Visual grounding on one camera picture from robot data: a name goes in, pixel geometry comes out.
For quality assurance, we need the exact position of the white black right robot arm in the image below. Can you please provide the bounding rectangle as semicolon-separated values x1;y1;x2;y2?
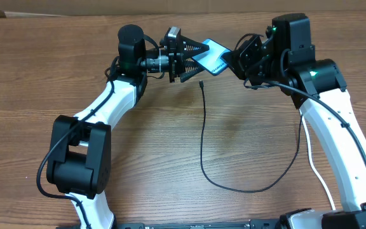
222;13;366;228

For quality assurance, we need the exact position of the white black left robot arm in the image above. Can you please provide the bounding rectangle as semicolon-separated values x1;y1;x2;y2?
37;24;209;228

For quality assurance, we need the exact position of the white power strip cord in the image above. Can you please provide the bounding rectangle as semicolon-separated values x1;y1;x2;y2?
300;109;337;211

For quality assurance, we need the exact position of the black smartphone lit screen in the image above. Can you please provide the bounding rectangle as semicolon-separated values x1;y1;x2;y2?
192;38;230;76

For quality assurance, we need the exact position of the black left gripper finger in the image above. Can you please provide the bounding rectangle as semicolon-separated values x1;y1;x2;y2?
179;60;204;83
182;36;210;59

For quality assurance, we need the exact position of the black usb charging cable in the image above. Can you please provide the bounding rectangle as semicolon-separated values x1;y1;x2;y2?
198;80;303;194

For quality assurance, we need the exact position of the brown cardboard backdrop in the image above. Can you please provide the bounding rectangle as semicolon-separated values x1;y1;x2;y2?
0;0;366;18

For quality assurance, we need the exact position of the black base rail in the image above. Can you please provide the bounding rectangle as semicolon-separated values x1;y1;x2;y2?
115;219;288;229

